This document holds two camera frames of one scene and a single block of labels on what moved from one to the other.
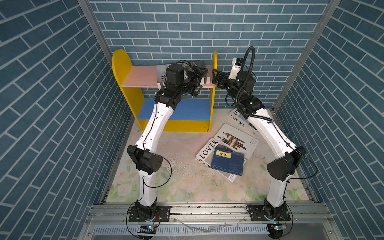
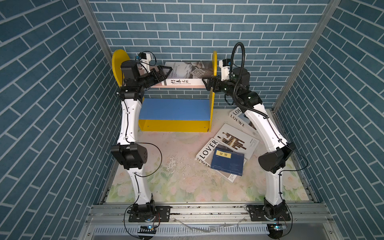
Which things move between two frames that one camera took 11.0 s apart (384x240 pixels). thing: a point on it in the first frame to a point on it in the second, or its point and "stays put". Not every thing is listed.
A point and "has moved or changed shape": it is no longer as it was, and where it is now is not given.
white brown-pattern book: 236,140 stays put
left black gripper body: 190,82 to 147,80
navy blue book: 225,159 stays put
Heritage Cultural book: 161,77 has moved or changed shape
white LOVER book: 205,157 stays put
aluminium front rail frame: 309,221 stays put
